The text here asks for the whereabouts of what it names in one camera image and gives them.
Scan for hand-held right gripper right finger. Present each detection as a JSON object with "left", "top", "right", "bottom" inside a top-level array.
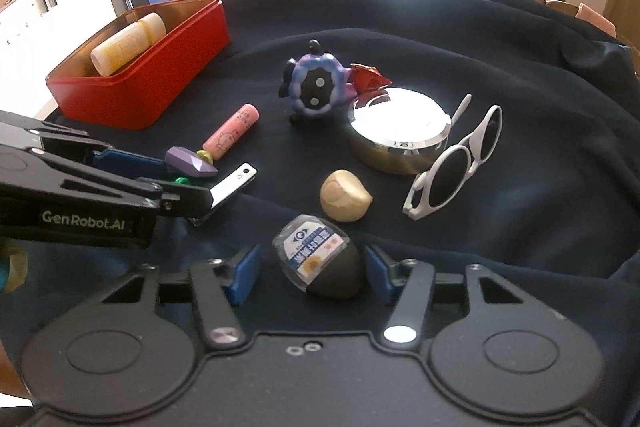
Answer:
[{"left": 363, "top": 244, "right": 524, "bottom": 344}]

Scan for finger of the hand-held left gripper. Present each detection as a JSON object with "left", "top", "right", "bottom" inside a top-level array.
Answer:
[
  {"left": 0, "top": 145, "right": 214, "bottom": 220},
  {"left": 0, "top": 109, "right": 171, "bottom": 180}
]

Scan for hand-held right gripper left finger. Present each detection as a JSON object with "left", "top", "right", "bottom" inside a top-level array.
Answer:
[{"left": 101, "top": 243, "right": 262, "bottom": 350}]

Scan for black egg sponge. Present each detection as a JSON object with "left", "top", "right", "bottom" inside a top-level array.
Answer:
[{"left": 272, "top": 215, "right": 363, "bottom": 299}]

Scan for purple gem bead toy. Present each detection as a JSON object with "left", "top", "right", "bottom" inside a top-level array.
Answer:
[{"left": 164, "top": 146, "right": 219, "bottom": 186}]

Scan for silver nail clipper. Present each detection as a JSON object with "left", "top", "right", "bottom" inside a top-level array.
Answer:
[{"left": 188, "top": 162, "right": 259, "bottom": 228}]

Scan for red plastic box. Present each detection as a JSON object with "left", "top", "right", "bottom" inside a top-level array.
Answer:
[{"left": 45, "top": 0, "right": 232, "bottom": 131}]

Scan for white round sunglasses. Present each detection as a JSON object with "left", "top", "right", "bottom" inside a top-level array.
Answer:
[{"left": 402, "top": 94, "right": 503, "bottom": 221}]

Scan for purple round toy figure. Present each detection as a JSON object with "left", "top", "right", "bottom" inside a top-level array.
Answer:
[{"left": 278, "top": 39, "right": 357, "bottom": 124}]

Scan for person's left hand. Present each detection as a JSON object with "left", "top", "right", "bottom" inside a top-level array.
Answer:
[{"left": 0, "top": 241, "right": 29, "bottom": 294}]

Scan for beige shell shaped object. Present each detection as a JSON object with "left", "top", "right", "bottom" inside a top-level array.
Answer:
[{"left": 320, "top": 169, "right": 374, "bottom": 223}]

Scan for pink lip balm tube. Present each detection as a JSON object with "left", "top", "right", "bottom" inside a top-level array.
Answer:
[{"left": 203, "top": 104, "right": 259, "bottom": 162}]

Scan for yellow plastic bottle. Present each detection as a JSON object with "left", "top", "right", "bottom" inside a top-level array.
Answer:
[{"left": 90, "top": 12, "right": 167, "bottom": 76}]

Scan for round shiny metal tin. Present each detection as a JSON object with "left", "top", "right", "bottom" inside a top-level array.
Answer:
[{"left": 348, "top": 88, "right": 452, "bottom": 176}]

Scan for white cabinet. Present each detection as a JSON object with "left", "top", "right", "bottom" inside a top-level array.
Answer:
[{"left": 0, "top": 0, "right": 120, "bottom": 120}]

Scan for red foil candy wrapper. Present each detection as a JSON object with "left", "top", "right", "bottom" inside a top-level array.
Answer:
[{"left": 349, "top": 63, "right": 392, "bottom": 94}]

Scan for dark navy cloth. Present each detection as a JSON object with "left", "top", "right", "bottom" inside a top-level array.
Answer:
[{"left": 0, "top": 0, "right": 640, "bottom": 427}]

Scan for chair with pink cushion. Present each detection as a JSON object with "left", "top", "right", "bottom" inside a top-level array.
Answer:
[{"left": 546, "top": 0, "right": 619, "bottom": 38}]

